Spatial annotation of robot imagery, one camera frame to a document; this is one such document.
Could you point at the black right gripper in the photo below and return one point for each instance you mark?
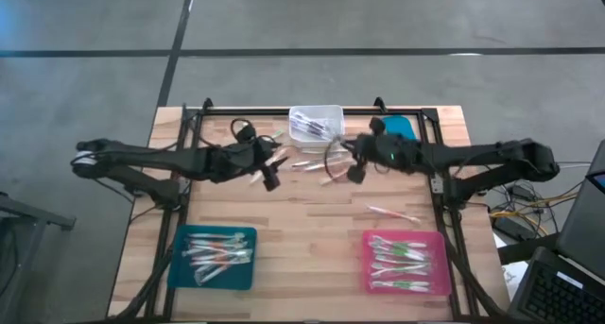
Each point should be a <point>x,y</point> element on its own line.
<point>387,154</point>

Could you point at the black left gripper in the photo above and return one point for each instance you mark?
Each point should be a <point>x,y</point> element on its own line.
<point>241,161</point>

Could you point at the purple white toothbrush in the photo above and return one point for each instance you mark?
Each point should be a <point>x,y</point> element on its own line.
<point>316,128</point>
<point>312,125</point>
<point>338,140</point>
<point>309,162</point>
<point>316,134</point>
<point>302,121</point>
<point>305,125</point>
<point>307,118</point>
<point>326,131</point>
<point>321,125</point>

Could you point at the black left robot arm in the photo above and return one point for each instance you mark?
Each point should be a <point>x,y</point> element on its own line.
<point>156,156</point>

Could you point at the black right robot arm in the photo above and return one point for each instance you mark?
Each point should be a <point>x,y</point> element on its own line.
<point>472,154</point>

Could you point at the white plastic bin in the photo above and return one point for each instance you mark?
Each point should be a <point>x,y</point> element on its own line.
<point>302,143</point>

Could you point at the blue flat plastic lid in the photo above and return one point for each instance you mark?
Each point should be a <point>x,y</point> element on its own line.
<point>402,125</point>

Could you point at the teal plastic bin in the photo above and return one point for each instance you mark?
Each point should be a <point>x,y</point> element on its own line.
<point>246,281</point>

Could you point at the pink plastic bin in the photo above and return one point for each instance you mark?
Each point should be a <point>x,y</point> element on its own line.
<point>442,286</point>

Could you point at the black power adapter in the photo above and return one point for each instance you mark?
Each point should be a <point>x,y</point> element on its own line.
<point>522,192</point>

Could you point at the black power strip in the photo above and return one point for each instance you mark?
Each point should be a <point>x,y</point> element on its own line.
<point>513,228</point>

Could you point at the white paper sheet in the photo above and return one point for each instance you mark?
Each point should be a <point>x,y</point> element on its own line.
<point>513,274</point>

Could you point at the black computer monitor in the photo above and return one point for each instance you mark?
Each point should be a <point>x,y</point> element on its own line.
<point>583,220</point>

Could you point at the black computer keyboard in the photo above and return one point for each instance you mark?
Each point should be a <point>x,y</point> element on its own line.
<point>553,300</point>

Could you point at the grey metal stand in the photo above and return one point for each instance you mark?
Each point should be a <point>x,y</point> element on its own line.
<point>28,215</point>

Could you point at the black aluminium rig frame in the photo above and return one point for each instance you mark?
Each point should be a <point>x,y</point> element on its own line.
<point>264,111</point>

